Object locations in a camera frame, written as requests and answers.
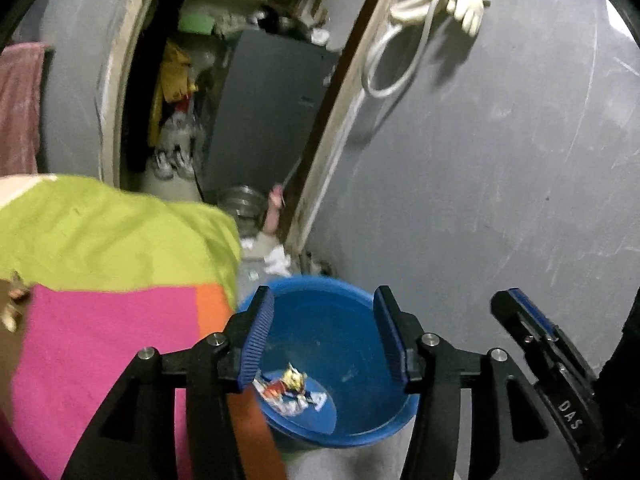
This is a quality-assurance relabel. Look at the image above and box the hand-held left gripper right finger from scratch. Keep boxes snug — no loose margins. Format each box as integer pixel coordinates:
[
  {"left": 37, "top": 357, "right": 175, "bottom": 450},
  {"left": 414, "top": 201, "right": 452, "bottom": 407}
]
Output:
[{"left": 373, "top": 285, "right": 586, "bottom": 480}]

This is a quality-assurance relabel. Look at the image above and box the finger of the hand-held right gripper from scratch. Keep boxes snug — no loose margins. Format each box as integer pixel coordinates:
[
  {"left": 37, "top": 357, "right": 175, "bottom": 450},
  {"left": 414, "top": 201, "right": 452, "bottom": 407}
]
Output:
[{"left": 490, "top": 287, "right": 562, "bottom": 357}]

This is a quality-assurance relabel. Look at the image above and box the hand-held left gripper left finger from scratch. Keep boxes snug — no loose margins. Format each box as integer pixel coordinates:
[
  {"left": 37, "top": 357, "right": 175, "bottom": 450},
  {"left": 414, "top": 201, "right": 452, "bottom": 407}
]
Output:
[{"left": 60, "top": 285, "right": 277, "bottom": 480}]

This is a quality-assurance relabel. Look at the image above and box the white red wrapper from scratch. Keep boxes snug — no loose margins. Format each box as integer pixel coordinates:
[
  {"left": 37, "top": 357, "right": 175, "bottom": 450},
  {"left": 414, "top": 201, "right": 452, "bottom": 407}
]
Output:
[{"left": 252, "top": 372, "right": 293, "bottom": 413}]

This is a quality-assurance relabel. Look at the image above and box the blue plastic basin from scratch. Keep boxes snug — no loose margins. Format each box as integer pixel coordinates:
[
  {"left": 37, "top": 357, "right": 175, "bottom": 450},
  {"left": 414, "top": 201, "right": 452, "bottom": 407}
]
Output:
[{"left": 237, "top": 276, "right": 422, "bottom": 450}]

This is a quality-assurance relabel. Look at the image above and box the yellow snack wrapper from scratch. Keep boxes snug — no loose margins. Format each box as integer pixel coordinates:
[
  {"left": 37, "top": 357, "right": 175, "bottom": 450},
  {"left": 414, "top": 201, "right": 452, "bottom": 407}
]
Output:
[{"left": 281, "top": 363, "right": 308, "bottom": 393}]

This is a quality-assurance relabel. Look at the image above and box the white green paper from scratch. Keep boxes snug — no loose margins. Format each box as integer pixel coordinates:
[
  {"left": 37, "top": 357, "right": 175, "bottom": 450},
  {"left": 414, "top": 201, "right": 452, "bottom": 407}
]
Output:
[{"left": 295, "top": 390, "right": 328, "bottom": 413}]

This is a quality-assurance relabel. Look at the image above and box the white paper scrap on floor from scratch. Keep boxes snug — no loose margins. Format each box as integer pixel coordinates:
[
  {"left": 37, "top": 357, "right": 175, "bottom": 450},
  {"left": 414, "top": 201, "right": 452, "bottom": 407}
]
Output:
[{"left": 264, "top": 246, "right": 292, "bottom": 277}]

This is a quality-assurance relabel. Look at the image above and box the metal pot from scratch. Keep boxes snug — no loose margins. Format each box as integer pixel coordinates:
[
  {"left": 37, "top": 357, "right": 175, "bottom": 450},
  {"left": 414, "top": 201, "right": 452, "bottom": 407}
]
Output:
[{"left": 216, "top": 185, "right": 267, "bottom": 228}]

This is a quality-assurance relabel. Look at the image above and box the multicolour patchwork blanket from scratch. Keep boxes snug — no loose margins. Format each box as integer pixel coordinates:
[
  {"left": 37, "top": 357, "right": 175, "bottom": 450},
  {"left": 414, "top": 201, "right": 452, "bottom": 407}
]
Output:
[{"left": 0, "top": 174, "right": 288, "bottom": 480}]

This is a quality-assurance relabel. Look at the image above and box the pair of white sneakers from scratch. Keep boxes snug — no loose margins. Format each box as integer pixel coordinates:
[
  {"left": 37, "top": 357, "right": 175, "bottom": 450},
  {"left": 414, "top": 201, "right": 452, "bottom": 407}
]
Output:
[{"left": 151, "top": 146, "right": 195, "bottom": 180}]

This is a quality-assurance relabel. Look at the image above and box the white red printed plastic bag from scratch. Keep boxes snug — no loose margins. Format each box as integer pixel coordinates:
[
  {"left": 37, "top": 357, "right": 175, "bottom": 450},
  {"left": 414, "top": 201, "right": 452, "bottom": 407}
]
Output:
[{"left": 159, "top": 102, "right": 202, "bottom": 153}]

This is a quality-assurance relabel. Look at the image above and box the dark grey door panel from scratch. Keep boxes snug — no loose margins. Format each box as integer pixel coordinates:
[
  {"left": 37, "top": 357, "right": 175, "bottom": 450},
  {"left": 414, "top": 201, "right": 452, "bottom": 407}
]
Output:
[{"left": 199, "top": 29, "right": 342, "bottom": 203}]

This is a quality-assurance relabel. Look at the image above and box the yellow bag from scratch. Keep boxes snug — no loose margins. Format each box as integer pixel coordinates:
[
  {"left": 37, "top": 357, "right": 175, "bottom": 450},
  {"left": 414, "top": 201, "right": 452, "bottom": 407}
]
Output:
[{"left": 149, "top": 40, "right": 195, "bottom": 142}]

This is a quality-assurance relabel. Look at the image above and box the white rubber glove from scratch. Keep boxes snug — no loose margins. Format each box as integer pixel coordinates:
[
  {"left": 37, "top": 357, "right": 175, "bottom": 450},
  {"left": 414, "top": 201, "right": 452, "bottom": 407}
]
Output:
[{"left": 445, "top": 0, "right": 493, "bottom": 37}]

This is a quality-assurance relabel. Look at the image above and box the black wok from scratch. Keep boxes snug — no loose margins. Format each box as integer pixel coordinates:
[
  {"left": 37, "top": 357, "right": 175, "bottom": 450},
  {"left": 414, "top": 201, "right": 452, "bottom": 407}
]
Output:
[{"left": 257, "top": 4, "right": 313, "bottom": 38}]

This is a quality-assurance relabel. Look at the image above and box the green plastic board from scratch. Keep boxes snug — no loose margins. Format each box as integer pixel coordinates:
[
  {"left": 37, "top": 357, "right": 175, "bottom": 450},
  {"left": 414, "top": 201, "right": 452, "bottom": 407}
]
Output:
[{"left": 178, "top": 11, "right": 217, "bottom": 34}]

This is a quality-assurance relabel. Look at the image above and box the pink checked cloth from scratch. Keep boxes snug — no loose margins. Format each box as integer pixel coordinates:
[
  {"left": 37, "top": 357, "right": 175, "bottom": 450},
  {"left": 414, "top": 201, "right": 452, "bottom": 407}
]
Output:
[{"left": 0, "top": 41, "right": 50, "bottom": 177}]

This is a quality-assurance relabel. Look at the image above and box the wooden door frame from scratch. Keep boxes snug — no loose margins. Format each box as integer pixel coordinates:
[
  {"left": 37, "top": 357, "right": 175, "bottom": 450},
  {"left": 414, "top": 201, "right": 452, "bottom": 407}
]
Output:
[{"left": 97, "top": 0, "right": 401, "bottom": 261}]

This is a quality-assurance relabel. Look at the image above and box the white coiled hose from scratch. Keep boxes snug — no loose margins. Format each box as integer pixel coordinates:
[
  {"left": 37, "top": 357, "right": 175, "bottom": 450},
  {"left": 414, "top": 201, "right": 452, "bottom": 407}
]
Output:
[{"left": 361, "top": 0, "right": 466, "bottom": 100}]

